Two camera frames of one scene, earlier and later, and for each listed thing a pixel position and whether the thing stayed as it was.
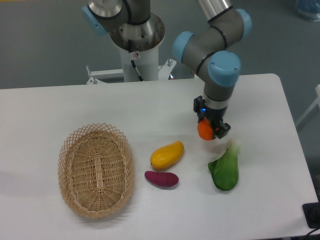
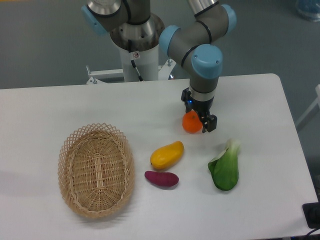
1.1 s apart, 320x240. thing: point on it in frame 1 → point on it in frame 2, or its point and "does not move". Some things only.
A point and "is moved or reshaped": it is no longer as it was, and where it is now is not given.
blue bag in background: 310,9 does not move
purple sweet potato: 163,178 does not move
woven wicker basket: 96,170 does not move
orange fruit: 205,129 is moved or reshaped
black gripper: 214,115 → 201,107
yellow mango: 167,156 does not move
